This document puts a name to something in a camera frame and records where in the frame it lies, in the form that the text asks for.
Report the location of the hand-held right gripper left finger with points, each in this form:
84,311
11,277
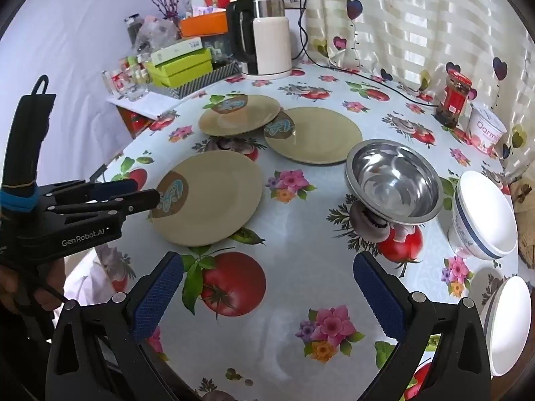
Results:
159,296

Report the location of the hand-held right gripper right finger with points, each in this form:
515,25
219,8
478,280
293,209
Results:
378,296

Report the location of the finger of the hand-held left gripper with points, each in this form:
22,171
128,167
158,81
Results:
140,201
121,186

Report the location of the beige plate with brown label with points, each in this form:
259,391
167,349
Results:
242,121
322,133
221,192

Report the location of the stainless steel bowl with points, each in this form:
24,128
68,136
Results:
393,175

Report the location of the white bowl with blue stripes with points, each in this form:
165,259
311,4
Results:
510,326
485,213

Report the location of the person's left hand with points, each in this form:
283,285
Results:
12,292

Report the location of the white paper pad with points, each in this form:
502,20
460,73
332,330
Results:
142,102

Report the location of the floral printed tablecloth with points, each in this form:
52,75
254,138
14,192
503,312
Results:
301,225

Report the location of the group of small glass bottles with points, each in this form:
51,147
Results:
125,79

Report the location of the lime green box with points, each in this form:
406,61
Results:
184,63
184,77

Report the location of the striped storage tray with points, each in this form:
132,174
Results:
209,79

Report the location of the white slim carton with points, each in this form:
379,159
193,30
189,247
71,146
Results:
175,52

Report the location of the clear plastic bag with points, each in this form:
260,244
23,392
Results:
154,35

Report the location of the brown cloth bag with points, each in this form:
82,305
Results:
524,217

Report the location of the orange box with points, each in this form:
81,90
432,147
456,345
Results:
205,25

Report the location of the white yogurt tub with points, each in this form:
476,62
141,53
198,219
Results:
485,129

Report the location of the cream electric kettle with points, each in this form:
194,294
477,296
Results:
271,46

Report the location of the glass jar with red label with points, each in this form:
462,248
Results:
453,100

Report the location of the cream curtain with heart print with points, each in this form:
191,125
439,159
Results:
418,16

